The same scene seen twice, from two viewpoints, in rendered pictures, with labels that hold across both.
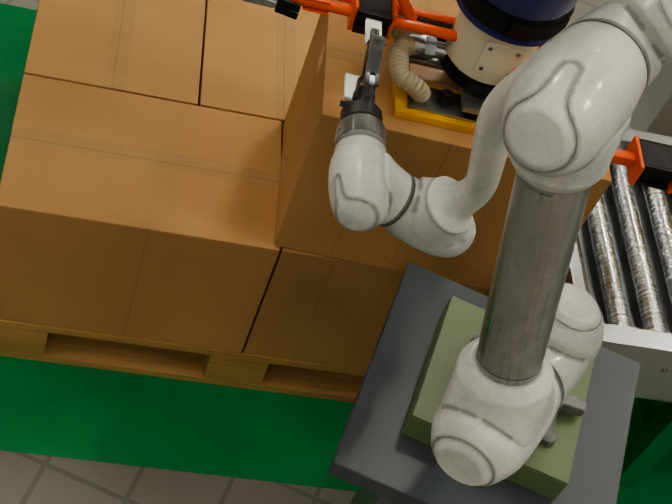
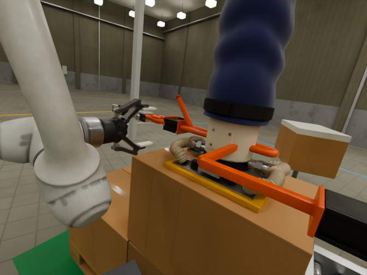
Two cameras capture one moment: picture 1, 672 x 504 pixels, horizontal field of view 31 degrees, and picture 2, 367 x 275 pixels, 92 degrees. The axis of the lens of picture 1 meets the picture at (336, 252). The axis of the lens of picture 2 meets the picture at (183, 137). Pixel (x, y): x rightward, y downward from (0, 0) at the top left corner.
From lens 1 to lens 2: 1.98 m
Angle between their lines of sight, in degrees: 54
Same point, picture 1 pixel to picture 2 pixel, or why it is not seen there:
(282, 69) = not seen: hidden behind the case
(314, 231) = (137, 234)
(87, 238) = not seen: hidden behind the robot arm
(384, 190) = (23, 126)
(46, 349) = (83, 263)
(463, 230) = (53, 183)
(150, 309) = (98, 256)
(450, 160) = (183, 197)
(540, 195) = not seen: outside the picture
